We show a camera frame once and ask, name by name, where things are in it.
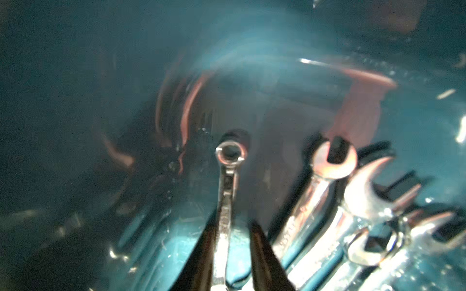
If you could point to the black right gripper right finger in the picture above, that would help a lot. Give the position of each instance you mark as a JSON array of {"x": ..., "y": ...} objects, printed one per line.
[{"x": 267, "y": 272}]

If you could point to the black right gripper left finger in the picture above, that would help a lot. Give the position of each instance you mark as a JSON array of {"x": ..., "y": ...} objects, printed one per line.
[{"x": 197, "y": 272}]

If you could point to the smallest combination wrench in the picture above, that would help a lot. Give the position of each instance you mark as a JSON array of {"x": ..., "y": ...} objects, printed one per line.
[{"x": 230, "y": 155}]

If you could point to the teal plastic storage tray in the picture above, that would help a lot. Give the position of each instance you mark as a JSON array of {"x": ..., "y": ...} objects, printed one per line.
[{"x": 111, "y": 112}]

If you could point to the medium combination wrench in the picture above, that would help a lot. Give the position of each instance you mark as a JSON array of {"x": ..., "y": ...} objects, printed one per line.
[{"x": 363, "y": 253}]

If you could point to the large combination wrench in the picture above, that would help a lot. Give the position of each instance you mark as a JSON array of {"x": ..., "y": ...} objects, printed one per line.
[{"x": 360, "y": 206}]

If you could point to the long combination wrench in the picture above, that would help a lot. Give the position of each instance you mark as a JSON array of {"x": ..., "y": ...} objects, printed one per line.
[{"x": 425, "y": 235}]

